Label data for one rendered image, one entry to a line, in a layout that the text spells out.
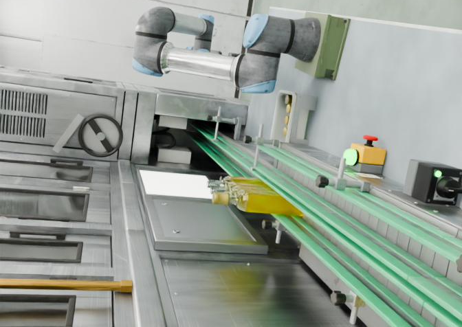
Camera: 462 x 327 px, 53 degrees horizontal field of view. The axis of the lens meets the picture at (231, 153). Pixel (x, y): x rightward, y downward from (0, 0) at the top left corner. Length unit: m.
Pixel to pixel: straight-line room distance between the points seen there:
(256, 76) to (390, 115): 0.48
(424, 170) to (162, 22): 1.07
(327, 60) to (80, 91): 1.27
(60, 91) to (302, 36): 1.28
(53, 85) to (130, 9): 2.87
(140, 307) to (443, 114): 0.79
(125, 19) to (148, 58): 3.46
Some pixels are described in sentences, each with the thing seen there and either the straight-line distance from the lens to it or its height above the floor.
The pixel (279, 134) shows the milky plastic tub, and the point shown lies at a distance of 1.88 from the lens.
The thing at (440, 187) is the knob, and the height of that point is 0.82.
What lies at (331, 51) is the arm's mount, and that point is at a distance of 1.62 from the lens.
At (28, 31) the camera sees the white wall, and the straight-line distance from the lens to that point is 5.67.
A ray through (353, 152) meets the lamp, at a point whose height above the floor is 0.84.
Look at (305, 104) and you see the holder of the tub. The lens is 1.74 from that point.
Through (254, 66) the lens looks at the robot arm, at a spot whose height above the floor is 1.03.
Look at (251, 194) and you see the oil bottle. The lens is 1.37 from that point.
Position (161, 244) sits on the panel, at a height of 1.30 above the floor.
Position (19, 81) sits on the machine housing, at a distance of 2.43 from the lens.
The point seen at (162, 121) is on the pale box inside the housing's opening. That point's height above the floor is 1.18.
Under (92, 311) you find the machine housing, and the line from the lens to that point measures 1.07.
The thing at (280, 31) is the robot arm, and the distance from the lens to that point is 1.59.
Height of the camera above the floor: 1.50
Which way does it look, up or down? 16 degrees down
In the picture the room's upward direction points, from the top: 84 degrees counter-clockwise
